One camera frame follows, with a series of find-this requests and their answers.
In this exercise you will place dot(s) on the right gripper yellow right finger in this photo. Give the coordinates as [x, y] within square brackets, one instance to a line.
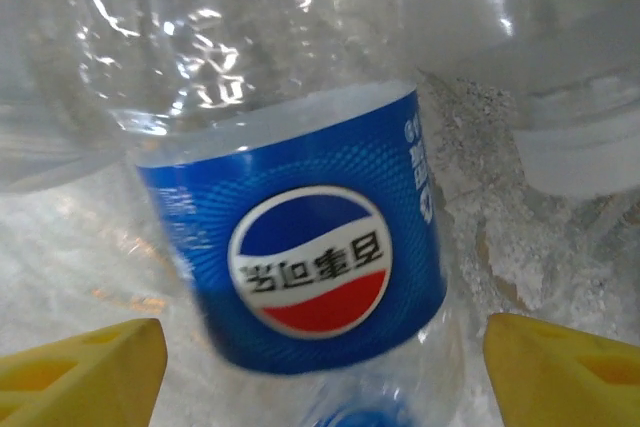
[560, 377]

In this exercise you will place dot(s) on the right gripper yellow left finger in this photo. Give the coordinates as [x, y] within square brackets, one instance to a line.
[75, 387]

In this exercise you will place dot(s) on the clear bottle Pepsi label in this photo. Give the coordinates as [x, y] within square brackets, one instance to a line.
[310, 247]

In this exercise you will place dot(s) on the clear bottle beige label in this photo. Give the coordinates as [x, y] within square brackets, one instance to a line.
[575, 162]

